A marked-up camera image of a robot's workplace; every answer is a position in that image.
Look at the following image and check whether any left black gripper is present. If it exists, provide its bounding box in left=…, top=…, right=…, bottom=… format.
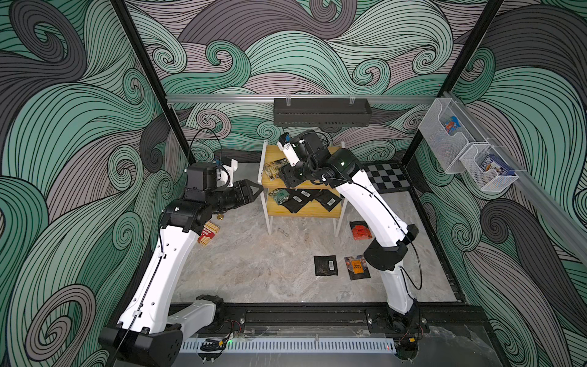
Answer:
left=204, top=180, right=262, bottom=215

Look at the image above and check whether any yellow oolong tea bag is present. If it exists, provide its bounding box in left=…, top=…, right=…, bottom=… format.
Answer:
left=263, top=158, right=289, bottom=180

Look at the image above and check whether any red tea bag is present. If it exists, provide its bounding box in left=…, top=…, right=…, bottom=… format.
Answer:
left=349, top=221, right=373, bottom=241

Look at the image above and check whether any black tea bag barcode top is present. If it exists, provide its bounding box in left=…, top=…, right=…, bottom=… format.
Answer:
left=313, top=255, right=338, bottom=276

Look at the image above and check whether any black orange tea bag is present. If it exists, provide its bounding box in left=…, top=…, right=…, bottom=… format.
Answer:
left=345, top=255, right=371, bottom=281

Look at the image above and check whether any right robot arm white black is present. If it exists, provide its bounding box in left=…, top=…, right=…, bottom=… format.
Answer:
left=278, top=143, right=419, bottom=333

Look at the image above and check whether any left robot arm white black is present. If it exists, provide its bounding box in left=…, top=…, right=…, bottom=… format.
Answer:
left=99, top=179, right=264, bottom=366

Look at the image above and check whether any black tea bag lower middle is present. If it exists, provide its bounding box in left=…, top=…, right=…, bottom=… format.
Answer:
left=294, top=189, right=321, bottom=202

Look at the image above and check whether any green jasmine tea bag lower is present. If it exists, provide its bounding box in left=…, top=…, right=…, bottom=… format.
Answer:
left=269, top=188, right=290, bottom=206

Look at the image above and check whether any black tea bag lower right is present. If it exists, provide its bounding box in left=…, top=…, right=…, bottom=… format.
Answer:
left=314, top=190, right=342, bottom=212

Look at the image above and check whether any red yellow small box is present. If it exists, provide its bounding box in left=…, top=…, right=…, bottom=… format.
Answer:
left=197, top=221, right=220, bottom=246

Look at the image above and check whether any checkerboard calibration mat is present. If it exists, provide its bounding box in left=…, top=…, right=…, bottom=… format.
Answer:
left=364, top=163, right=411, bottom=194

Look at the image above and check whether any blue red item in bin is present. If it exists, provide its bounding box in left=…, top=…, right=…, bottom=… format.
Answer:
left=443, top=116, right=462, bottom=136

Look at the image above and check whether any blue white packet in bin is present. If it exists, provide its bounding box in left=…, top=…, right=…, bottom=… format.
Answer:
left=480, top=154, right=515, bottom=176

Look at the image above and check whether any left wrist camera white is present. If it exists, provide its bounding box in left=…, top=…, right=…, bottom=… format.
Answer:
left=216, top=158, right=238, bottom=188

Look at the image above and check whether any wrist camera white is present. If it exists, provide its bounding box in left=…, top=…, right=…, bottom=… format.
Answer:
left=278, top=132, right=304, bottom=168
left=216, top=158, right=238, bottom=188

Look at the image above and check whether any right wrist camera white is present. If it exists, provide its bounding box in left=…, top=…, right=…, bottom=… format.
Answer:
left=278, top=132, right=304, bottom=168

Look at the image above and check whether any black wall tray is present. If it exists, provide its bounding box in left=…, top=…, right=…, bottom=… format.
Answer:
left=273, top=97, right=372, bottom=128

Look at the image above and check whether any aluminium wall rail back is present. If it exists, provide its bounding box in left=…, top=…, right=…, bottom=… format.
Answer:
left=166, top=94, right=436, bottom=105

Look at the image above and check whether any aluminium wall rail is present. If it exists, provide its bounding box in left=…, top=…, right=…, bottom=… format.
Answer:
left=166, top=94, right=436, bottom=105
left=443, top=92, right=586, bottom=265

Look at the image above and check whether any clear wall bin upper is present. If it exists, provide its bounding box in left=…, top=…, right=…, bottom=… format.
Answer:
left=419, top=98, right=474, bottom=174

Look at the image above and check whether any clear wall bin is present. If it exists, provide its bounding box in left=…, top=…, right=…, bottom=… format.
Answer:
left=460, top=143, right=519, bottom=193
left=419, top=98, right=474, bottom=174

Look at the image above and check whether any white slotted cable duct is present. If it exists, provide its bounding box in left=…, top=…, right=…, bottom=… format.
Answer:
left=178, top=337, right=397, bottom=355

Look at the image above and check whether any clear wall bin lower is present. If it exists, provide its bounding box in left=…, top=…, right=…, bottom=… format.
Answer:
left=460, top=143, right=519, bottom=193

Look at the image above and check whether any aluminium wall rail right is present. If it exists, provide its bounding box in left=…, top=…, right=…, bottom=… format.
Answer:
left=443, top=92, right=586, bottom=265

